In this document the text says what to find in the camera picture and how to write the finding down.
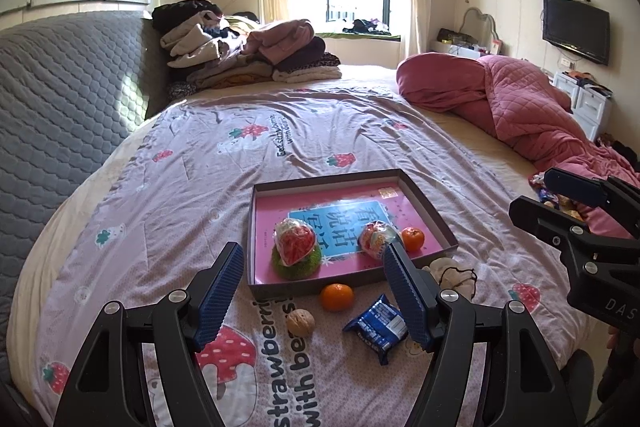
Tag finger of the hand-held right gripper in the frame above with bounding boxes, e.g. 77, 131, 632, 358
508, 196, 640, 280
544, 167, 640, 238

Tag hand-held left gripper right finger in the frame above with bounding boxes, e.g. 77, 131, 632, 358
382, 241, 576, 427

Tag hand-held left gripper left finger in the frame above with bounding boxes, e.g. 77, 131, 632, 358
52, 241, 246, 427

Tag blue snack packet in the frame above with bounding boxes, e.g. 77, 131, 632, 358
343, 294, 410, 367

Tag beige scrunchie with black trim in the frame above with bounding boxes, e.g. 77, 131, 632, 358
422, 257, 478, 300

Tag orange mandarin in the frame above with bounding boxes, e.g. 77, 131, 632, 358
320, 283, 355, 312
401, 227, 426, 252

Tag shallow brown cardboard box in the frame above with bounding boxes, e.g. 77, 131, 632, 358
248, 168, 459, 303

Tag egg-shaped toy packet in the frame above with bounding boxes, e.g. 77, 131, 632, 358
360, 221, 403, 262

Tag green fuzzy ring toy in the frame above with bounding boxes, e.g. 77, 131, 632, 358
271, 242, 323, 281

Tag brown walnut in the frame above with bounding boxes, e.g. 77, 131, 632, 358
286, 309, 316, 336

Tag clear bag of red candy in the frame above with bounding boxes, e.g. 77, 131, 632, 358
274, 218, 318, 267

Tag heap of colourful snack packets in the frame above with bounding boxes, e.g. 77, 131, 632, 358
529, 172, 586, 223

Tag white drawer cabinet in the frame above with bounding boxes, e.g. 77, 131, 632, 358
552, 71, 613, 142

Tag beige bed sheet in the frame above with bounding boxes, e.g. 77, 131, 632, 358
5, 104, 596, 408

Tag pink quilted blanket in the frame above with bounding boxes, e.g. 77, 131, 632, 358
396, 53, 640, 240

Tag strawberry print bedcover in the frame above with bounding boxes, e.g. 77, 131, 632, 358
35, 89, 596, 427

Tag cluttered white dressing table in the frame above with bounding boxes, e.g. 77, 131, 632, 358
431, 27, 503, 60

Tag white framed mirror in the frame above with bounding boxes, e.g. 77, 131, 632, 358
461, 7, 498, 45

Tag pile of folded clothes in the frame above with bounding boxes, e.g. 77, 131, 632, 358
151, 0, 343, 100

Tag dark clothes on windowsill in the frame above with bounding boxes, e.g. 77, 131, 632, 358
342, 18, 388, 35

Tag grey quilted headboard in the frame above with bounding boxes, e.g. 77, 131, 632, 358
0, 12, 168, 298

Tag black wall television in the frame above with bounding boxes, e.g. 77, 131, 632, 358
542, 0, 612, 66

